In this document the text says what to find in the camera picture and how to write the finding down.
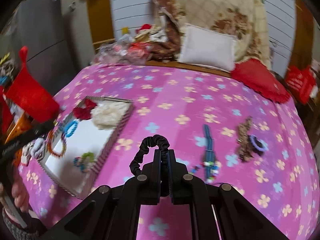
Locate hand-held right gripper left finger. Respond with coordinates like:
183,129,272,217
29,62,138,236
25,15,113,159
47,149,162,240

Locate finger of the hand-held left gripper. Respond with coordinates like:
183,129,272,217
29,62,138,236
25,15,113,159
0,119,56,160

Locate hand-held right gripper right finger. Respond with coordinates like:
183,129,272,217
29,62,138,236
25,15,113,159
167,149,288,240

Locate black scrunchie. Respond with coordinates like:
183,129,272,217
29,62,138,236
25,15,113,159
129,134,171,197

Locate multicolour bead bracelet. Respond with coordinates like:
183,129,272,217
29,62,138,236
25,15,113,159
48,134,67,157
189,161,221,183

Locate turquoise bead bracelet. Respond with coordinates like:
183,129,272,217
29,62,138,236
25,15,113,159
63,120,80,137

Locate navy striped hair tie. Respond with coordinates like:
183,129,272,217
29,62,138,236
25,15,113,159
202,124,218,180

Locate green blue hair tie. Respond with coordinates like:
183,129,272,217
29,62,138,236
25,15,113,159
73,157,87,172

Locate red velvet scrunchie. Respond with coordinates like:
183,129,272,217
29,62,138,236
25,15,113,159
73,99,97,120

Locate striped cardboard box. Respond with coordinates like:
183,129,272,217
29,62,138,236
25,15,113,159
41,95,135,197

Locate white fluffy scrunchie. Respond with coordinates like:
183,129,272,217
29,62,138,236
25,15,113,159
91,102,131,131

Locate leopard print hair tie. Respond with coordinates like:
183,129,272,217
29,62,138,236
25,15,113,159
236,117,255,162

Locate purple bead bracelet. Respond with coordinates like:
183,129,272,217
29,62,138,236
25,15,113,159
247,134,268,152

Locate person's left forearm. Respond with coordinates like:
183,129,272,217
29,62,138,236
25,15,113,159
1,206,49,240

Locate person's left hand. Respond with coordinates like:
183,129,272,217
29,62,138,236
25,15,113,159
11,175,30,213

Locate orange plastic basket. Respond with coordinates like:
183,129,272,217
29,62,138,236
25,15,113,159
4,112,33,171

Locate white work glove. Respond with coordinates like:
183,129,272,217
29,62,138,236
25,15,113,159
22,137,48,166

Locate small red tote bag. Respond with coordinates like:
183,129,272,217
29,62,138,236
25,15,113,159
0,86,13,133

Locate large red tote bag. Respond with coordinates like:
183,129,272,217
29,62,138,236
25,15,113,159
5,46,61,123

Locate pink floral bedsheet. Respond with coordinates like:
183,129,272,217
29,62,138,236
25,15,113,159
19,64,318,240

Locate grey refrigerator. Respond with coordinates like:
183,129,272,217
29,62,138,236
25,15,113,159
14,0,78,94

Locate clear plastic bag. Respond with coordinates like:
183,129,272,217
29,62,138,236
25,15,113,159
93,34,151,65

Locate red cushion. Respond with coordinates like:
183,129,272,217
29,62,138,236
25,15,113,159
231,58,292,105

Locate white pillow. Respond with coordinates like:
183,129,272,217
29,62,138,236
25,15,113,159
178,24,237,72

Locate wooden door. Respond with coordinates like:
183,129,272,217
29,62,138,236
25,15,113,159
86,0,116,46

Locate brown patterned blanket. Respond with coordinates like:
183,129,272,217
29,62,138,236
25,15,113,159
144,0,184,61

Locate red paper bag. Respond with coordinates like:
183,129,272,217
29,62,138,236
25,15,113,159
284,64,318,105

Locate cream floral quilt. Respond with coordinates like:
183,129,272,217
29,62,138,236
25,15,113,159
160,0,272,68

